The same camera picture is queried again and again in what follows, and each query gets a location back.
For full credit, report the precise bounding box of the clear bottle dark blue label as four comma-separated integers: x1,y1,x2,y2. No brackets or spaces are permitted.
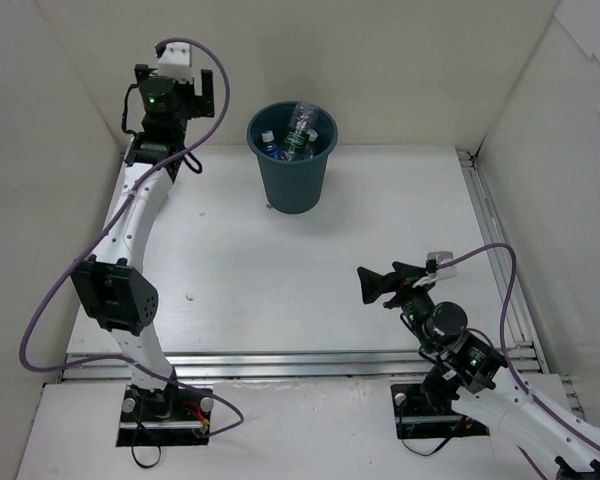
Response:
261,130,283,160

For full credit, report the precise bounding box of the clear bottle green label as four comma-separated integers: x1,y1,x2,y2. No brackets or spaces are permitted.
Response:
280,102,320,161

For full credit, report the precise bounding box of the small clear bottle black label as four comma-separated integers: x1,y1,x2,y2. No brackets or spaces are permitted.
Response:
303,129,319,159

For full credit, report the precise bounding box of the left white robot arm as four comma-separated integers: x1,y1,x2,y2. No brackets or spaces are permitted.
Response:
71,64,215,420

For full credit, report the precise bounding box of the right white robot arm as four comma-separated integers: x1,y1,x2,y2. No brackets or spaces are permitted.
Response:
357,262,600,479

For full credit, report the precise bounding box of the dark teal plastic bin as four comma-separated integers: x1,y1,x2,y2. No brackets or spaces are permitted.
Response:
246,101,339,214

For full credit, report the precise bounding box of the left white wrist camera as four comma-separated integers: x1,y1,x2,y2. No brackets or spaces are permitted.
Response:
157,42,193,84

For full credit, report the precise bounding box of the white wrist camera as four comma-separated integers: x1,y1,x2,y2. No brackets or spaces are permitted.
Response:
425,251,457,283
157,42,193,84

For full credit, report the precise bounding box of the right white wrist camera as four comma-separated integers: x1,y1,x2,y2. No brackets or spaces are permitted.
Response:
425,251,457,283

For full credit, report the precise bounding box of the front aluminium rail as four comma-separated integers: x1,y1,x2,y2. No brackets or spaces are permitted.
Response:
63,344,542,381

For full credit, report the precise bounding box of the aluminium rail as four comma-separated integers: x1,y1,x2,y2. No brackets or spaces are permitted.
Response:
63,344,542,381
456,149,585,420

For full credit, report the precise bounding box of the right aluminium rail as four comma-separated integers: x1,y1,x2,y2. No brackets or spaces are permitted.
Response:
456,149,585,420

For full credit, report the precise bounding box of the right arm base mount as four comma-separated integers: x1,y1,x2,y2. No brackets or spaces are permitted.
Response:
390,380,489,440

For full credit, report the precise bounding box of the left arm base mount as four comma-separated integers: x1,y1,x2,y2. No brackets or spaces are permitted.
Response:
116,385,214,447

